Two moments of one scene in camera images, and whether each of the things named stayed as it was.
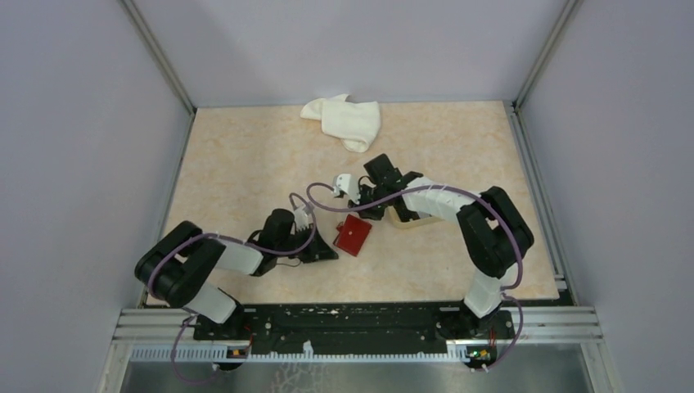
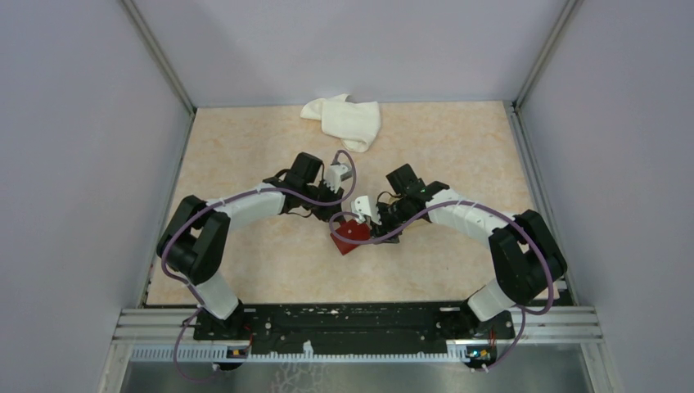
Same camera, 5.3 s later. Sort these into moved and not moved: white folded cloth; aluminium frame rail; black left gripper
Moved: black left gripper
Not moved: white folded cloth; aluminium frame rail
